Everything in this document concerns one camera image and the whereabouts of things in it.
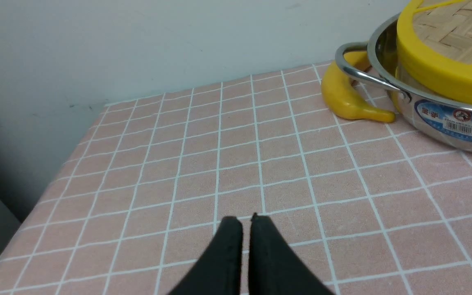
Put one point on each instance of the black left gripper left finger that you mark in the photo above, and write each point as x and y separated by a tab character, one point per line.
218	269

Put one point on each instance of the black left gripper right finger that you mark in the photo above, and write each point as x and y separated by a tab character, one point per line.
274	268

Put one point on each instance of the yellow woven steamer lid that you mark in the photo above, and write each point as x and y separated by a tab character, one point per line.
434	46

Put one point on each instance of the stainless steel pot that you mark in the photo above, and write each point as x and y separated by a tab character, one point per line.
376	62

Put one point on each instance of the pink checkered tablecloth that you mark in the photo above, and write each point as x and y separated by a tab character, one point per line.
370	208

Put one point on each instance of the yellow banana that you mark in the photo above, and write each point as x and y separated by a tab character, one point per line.
344	101

